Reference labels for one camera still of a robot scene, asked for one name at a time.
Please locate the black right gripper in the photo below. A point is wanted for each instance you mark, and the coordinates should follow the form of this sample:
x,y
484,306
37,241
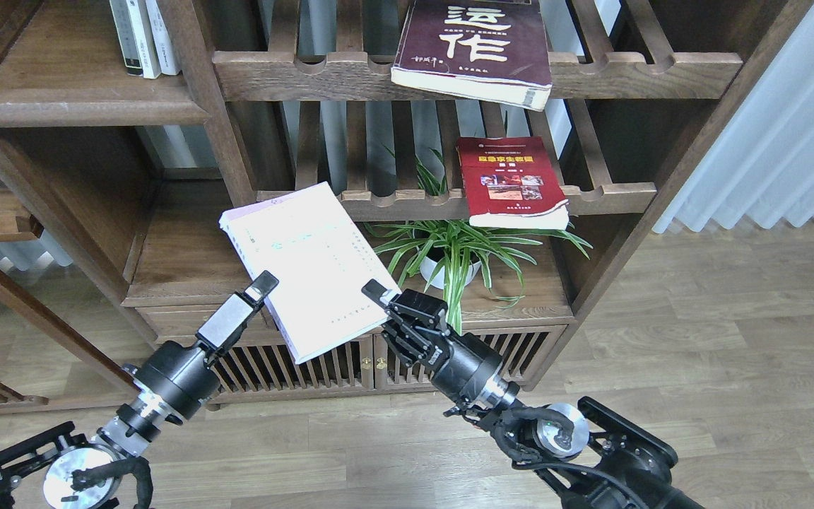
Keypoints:
x,y
463,367

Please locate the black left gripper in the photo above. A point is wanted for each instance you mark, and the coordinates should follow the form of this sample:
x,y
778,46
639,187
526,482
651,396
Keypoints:
x,y
183,376

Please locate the white lavender paperback book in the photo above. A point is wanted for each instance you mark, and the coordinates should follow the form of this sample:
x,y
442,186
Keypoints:
x,y
321,260

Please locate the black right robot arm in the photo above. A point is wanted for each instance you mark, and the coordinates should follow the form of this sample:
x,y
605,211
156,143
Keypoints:
x,y
589,455

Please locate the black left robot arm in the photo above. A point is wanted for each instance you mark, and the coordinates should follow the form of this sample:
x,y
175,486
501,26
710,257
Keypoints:
x,y
86,472

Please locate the white plant pot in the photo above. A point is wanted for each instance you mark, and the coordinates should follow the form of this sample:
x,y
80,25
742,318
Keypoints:
x,y
438,279

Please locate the green spider plant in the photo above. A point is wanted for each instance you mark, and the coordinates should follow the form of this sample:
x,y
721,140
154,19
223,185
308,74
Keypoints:
x,y
457,244

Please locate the red paperback book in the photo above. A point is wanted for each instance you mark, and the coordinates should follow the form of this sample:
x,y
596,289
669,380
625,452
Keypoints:
x,y
510,183

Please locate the dark wooden bookshelf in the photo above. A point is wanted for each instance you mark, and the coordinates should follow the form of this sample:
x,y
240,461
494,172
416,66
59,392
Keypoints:
x,y
130,174

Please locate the large maroon book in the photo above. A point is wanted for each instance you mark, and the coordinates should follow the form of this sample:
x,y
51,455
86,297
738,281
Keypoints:
x,y
483,50

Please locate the white upright book right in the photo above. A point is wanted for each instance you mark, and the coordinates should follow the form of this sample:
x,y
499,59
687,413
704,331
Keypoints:
x,y
163,45

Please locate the white upright book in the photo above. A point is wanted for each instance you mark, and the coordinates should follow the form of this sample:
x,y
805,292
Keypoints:
x,y
163,45
132,22

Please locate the white upright book left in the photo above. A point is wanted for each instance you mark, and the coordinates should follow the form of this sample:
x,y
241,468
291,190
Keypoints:
x,y
132,22

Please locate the white pleated curtain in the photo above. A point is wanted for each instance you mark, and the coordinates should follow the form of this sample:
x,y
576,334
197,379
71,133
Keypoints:
x,y
762,166

